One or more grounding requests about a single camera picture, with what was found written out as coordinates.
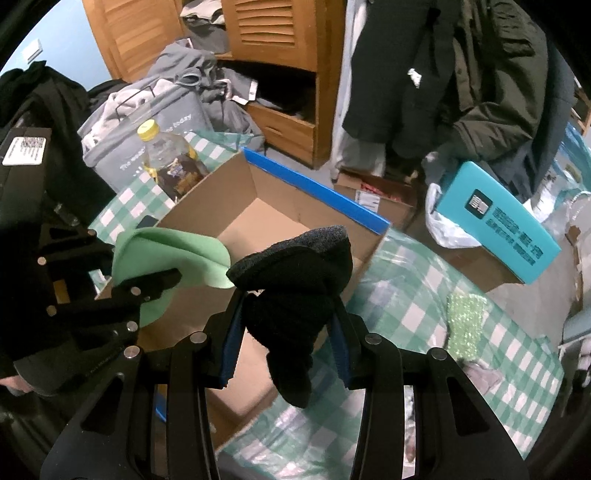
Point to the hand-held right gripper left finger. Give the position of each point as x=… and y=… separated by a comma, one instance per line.
x=230, y=344

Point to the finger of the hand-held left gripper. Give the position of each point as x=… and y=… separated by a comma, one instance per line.
x=147, y=284
x=78, y=247

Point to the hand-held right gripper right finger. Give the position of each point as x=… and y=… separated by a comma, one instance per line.
x=339, y=353

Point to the green cloth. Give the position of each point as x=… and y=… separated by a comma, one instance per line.
x=175, y=249

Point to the black knit sock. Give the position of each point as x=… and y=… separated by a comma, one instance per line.
x=286, y=300

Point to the cardboard box with blue rim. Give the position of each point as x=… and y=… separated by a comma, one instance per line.
x=272, y=221

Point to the person's left forearm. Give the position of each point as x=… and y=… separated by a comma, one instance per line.
x=64, y=369

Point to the person's left hand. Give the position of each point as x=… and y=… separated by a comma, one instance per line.
x=11, y=385

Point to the black jacket on chair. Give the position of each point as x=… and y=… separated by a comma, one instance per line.
x=41, y=101

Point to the green checkered tablecloth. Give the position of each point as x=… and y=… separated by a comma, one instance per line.
x=415, y=286

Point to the oil bottle with yellow cap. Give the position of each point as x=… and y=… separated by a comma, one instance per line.
x=161, y=152

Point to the green scrubbing sponge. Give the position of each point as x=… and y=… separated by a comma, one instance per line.
x=467, y=323

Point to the crumpled grey cloth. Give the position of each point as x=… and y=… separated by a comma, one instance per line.
x=480, y=374

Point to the white plastic bag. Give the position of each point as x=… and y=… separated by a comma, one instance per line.
x=443, y=230

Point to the small cardboard box red contents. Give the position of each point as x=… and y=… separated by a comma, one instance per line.
x=369, y=194

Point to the brown cardboard box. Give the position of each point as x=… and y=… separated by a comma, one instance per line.
x=485, y=270

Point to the grey tote bag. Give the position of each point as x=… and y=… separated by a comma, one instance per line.
x=184, y=110

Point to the white hanging garment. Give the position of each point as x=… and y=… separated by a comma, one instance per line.
x=355, y=152

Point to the grey hoodie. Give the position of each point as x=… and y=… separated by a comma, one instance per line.
x=184, y=60

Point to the teal box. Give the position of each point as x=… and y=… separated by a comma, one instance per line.
x=498, y=217

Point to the clear plastic bags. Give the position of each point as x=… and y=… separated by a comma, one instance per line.
x=570, y=194

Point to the black hanging jacket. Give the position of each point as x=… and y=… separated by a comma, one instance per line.
x=392, y=69

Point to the wooden louvered cabinet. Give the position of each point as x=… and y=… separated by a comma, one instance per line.
x=272, y=23

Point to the olive hanging jacket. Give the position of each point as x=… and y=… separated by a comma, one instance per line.
x=498, y=69

